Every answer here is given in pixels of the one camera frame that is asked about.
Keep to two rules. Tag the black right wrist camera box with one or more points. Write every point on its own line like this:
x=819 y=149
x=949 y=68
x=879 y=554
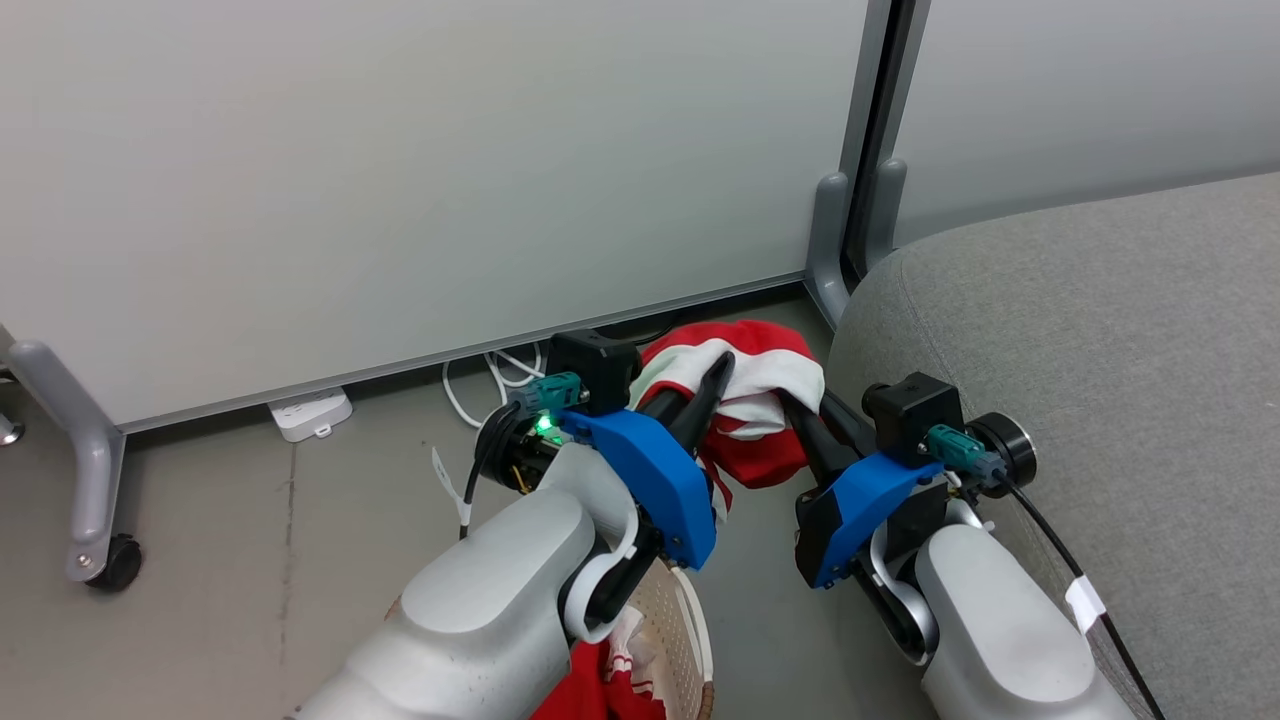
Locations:
x=912 y=412

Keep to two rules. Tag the teal camera connector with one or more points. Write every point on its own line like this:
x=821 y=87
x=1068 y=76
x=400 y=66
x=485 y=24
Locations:
x=958 y=448
x=552 y=392

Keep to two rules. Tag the large white partition panel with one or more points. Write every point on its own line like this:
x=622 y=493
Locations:
x=400 y=180

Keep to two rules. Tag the teal right camera connector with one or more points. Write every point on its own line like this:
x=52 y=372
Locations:
x=958 y=448

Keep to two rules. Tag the grey fabric sofa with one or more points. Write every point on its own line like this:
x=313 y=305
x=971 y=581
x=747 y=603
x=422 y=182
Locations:
x=1120 y=350

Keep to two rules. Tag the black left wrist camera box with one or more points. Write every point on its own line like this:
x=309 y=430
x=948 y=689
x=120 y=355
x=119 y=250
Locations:
x=595 y=365

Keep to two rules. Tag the grey metal partition leg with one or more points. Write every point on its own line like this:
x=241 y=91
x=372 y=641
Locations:
x=8 y=432

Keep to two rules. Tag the grey partition foot with caster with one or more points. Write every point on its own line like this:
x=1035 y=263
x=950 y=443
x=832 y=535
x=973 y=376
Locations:
x=95 y=450

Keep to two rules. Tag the narrow white partition panel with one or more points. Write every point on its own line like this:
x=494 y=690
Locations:
x=1080 y=100

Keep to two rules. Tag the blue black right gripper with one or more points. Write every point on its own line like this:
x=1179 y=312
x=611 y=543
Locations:
x=850 y=510

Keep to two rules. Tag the black caster wheel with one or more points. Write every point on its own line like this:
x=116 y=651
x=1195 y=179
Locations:
x=118 y=565

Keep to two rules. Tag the red and white garment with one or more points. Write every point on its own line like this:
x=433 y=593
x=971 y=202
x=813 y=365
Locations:
x=760 y=360

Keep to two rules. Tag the cream perforated laundry basket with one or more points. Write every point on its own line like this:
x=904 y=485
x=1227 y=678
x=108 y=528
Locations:
x=675 y=625

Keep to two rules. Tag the teal left camera connector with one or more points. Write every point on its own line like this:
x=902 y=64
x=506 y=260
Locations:
x=552 y=392

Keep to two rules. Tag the short grey partition foot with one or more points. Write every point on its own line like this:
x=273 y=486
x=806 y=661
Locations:
x=888 y=205
x=828 y=250

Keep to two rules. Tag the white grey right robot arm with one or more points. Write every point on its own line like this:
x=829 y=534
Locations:
x=1000 y=630

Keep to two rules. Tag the white power strip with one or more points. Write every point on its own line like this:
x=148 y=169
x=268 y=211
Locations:
x=310 y=412

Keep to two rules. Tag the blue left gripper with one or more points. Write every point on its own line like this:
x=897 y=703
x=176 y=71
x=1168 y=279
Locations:
x=655 y=480

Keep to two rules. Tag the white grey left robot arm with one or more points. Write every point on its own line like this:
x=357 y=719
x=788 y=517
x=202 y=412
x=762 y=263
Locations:
x=480 y=610

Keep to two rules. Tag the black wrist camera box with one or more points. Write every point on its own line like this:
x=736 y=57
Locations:
x=912 y=412
x=595 y=365

